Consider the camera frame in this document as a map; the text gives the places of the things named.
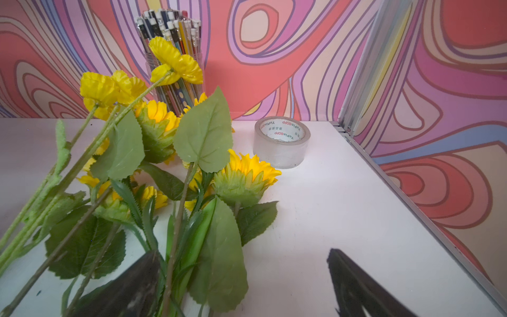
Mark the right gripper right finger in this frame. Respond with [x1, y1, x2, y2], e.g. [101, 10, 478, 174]
[327, 248, 416, 317]

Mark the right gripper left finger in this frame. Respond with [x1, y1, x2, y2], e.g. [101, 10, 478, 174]
[73, 251, 161, 316]

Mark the tall sunflower bunch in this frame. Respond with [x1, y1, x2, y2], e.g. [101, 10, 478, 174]
[0, 98, 234, 317]

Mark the tall yellow flower sprig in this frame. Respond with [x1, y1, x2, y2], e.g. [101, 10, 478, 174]
[0, 36, 204, 278]

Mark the clear tape roll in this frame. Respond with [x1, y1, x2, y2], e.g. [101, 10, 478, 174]
[253, 116, 311, 169]

